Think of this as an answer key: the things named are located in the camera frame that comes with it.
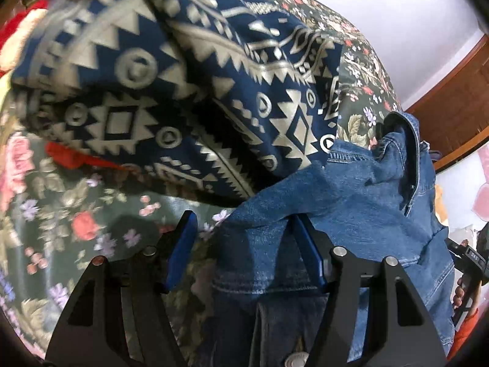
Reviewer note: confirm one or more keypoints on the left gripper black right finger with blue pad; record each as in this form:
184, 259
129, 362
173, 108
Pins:
374, 315

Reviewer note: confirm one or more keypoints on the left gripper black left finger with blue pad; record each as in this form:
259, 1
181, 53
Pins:
116, 316

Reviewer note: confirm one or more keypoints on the blue denim jacket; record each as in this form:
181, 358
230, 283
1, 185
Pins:
376, 203

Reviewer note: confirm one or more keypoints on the orange sleeve forearm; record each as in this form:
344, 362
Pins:
463, 333

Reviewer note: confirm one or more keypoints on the person's right hand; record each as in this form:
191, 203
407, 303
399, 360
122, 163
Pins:
459, 295

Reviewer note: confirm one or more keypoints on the wooden wardrobe with sliding doors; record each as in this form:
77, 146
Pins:
461, 201

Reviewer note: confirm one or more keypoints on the floral green bedspread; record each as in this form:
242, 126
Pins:
55, 219

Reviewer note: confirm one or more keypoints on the brown wooden door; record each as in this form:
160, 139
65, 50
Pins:
453, 116

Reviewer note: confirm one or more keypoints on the red folded garment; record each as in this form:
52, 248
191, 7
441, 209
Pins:
72, 159

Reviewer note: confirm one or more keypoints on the navy patterned folded cloth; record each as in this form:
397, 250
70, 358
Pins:
226, 97

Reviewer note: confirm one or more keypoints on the red plush toy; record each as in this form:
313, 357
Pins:
16, 31

